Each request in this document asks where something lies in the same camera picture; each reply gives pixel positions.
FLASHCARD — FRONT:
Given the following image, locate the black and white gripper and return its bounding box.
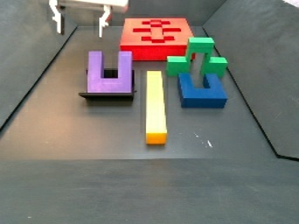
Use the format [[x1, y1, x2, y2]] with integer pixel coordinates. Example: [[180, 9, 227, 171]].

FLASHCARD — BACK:
[[48, 0, 128, 37]]

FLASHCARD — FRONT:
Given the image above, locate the purple U-shaped block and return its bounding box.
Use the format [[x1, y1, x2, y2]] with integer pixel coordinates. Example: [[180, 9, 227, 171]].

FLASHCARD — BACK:
[[87, 51, 134, 94]]

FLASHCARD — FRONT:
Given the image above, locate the red board with slots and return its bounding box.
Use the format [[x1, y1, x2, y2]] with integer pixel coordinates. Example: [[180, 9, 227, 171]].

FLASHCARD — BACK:
[[119, 17, 192, 61]]

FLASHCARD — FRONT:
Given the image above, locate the black angle fixture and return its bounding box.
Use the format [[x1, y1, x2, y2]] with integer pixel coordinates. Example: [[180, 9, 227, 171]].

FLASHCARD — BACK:
[[79, 68, 135, 99]]

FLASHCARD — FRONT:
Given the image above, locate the green stepped arch block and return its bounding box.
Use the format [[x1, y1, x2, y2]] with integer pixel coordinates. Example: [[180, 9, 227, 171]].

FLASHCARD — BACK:
[[166, 37, 228, 78]]

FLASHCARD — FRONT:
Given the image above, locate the blue U-shaped block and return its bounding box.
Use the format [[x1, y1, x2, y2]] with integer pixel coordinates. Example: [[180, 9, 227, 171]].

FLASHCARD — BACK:
[[178, 73, 228, 109]]

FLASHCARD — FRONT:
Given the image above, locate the yellow long bar block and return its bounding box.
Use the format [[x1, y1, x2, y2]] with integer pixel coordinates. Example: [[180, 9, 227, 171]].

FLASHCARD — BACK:
[[146, 71, 167, 144]]

